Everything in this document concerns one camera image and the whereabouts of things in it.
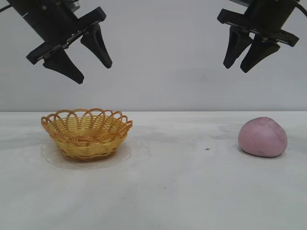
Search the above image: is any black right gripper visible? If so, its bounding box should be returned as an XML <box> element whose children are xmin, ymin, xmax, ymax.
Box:
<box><xmin>217</xmin><ymin>0</ymin><xmax>305</xmax><ymax>73</ymax></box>

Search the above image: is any yellow woven wicker basket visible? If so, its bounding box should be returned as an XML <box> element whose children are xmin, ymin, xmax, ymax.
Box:
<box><xmin>41</xmin><ymin>108</ymin><xmax>133</xmax><ymax>162</ymax></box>

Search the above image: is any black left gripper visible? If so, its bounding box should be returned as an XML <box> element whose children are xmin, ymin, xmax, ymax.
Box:
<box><xmin>11</xmin><ymin>0</ymin><xmax>113</xmax><ymax>84</ymax></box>

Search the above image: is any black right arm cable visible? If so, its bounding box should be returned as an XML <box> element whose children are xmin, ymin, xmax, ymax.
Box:
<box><xmin>296</xmin><ymin>3</ymin><xmax>307</xmax><ymax>16</ymax></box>

